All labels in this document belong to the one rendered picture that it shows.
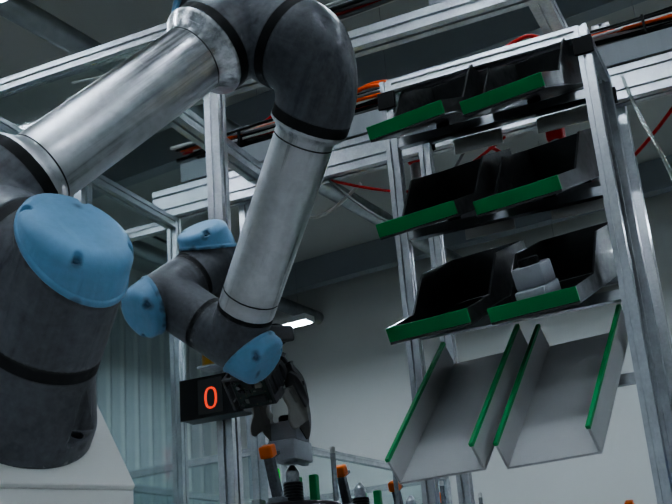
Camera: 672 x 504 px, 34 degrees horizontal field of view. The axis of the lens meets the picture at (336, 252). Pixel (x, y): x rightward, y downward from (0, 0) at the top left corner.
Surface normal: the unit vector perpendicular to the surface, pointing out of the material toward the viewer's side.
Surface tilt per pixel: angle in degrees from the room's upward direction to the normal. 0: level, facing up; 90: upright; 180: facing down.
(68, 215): 54
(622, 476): 90
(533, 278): 115
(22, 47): 180
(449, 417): 45
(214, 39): 124
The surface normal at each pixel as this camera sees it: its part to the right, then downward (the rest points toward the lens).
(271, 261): 0.18, 0.45
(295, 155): -0.15, 0.35
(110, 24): 0.07, 0.93
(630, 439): -0.52, -0.26
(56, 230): 0.46, -0.81
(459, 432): -0.45, -0.84
